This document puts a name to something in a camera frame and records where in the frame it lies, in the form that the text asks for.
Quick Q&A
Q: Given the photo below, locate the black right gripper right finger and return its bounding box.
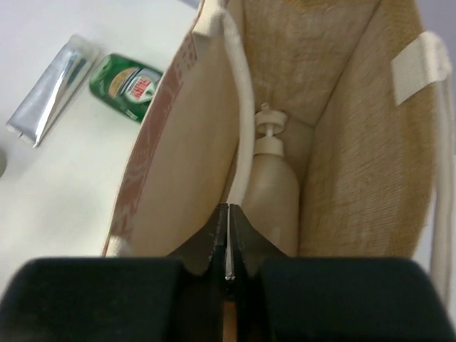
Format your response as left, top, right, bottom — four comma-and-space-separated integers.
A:
229, 205, 451, 341

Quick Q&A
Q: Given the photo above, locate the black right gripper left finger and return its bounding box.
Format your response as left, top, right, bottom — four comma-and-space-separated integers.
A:
1, 204, 228, 341

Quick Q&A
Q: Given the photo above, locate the beige pump lotion bottle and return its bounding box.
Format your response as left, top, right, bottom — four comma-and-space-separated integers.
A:
242, 103, 299, 257

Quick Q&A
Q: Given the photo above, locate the silver toothpaste tube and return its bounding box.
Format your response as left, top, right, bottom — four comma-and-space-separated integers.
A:
6, 35, 98, 147

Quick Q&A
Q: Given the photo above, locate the pale green bottle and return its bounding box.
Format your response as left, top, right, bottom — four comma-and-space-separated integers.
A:
0, 148, 7, 177

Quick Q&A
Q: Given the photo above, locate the brown canvas bag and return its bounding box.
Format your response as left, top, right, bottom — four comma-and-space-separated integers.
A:
103, 1, 455, 304

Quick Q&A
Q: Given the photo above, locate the green dish soap bottle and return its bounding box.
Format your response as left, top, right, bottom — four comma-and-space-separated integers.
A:
89, 53, 163, 123

